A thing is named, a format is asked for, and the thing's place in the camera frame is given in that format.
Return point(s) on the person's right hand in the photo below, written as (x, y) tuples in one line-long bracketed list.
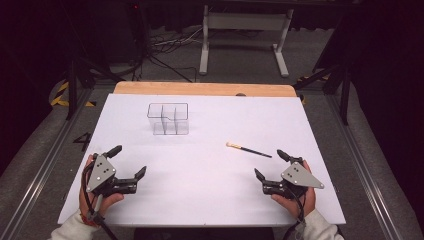
[(298, 200)]

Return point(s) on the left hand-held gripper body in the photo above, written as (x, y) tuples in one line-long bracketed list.
[(100, 175)]

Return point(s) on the black pen with tan tip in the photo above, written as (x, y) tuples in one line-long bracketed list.
[(248, 150)]

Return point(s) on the white metal stand frame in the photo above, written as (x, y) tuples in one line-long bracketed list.
[(245, 36)]

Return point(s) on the wooden table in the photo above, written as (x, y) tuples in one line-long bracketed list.
[(203, 89)]

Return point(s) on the black tripod stand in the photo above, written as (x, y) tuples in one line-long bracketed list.
[(333, 83), (85, 76)]

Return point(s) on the aluminium floor rail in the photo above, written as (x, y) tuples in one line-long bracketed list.
[(43, 166), (363, 166)]

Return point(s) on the clear plastic divided organizer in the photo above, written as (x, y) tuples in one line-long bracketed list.
[(168, 118)]

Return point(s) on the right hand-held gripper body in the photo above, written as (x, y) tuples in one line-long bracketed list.
[(293, 180)]

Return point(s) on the yellow black floor tape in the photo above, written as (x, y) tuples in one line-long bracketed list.
[(65, 95)]

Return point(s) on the white table mat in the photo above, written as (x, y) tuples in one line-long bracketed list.
[(200, 160)]

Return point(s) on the person's left hand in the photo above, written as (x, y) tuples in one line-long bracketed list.
[(96, 200)]

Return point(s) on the black equipment tower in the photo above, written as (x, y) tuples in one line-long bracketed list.
[(138, 30)]

